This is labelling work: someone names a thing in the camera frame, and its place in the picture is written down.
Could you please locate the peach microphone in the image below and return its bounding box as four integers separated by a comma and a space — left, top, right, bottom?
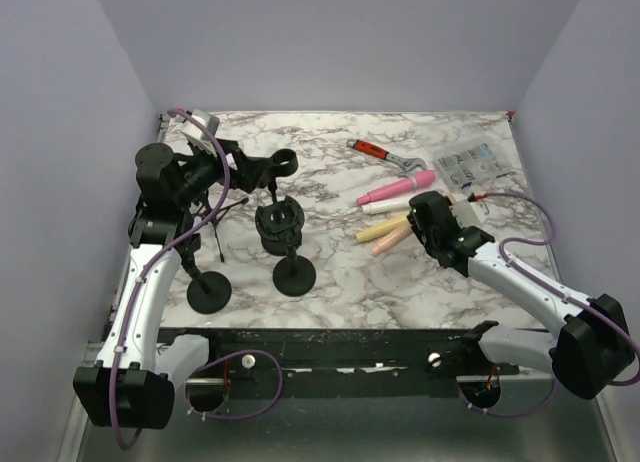
372, 221, 413, 256

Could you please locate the white grey-headed microphone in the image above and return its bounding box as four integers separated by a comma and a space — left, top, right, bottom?
361, 198, 409, 215

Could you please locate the pink microphone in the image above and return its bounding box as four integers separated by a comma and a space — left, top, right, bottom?
356, 169, 436, 206

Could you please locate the beige microphone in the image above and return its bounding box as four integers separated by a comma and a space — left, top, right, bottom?
356, 215, 407, 243

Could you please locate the black shock-mount round-base stand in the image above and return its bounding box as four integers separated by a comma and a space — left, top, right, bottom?
255, 196, 316, 297

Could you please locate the black tripod shock-mount stand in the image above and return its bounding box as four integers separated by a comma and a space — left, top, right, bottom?
192, 194, 250, 263

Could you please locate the tall black round-base stand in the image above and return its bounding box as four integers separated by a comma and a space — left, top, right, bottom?
234, 149, 306, 256

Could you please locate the black clip round-base stand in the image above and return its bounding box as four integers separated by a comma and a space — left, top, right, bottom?
178, 234, 232, 315

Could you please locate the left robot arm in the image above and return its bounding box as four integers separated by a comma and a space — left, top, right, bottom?
73, 140, 296, 429

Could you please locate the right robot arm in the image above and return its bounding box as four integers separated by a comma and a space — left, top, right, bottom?
408, 191, 639, 400

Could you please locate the clear plastic parts box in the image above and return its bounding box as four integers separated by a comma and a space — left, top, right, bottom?
433, 137, 512, 191

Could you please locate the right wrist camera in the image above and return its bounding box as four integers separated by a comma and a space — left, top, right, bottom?
446, 192, 490, 228

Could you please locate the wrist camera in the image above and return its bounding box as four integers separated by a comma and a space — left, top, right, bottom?
446, 192, 490, 228
179, 109, 220, 155

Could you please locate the red handled adjustable wrench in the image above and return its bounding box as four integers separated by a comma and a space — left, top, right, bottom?
346, 138, 427, 175

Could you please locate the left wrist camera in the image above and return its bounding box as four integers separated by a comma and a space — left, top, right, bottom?
179, 109, 220, 155

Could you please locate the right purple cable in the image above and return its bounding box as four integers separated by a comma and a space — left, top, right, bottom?
472, 191, 640, 418

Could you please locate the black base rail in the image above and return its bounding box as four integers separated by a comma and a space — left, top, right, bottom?
124, 324, 521, 398

